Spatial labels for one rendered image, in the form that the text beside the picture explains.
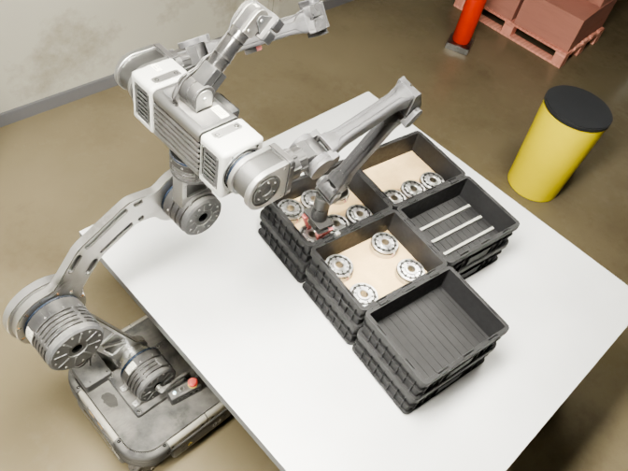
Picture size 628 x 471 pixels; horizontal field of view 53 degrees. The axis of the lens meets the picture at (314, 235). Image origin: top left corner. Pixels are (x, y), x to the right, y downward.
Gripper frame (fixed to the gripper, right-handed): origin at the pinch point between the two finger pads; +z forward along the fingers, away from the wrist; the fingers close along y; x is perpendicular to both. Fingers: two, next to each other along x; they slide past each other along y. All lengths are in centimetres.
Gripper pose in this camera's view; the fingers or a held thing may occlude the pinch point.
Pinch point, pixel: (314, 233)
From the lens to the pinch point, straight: 225.5
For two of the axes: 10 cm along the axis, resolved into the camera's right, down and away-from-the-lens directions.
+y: -5.6, -6.8, 4.6
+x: -8.1, 3.4, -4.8
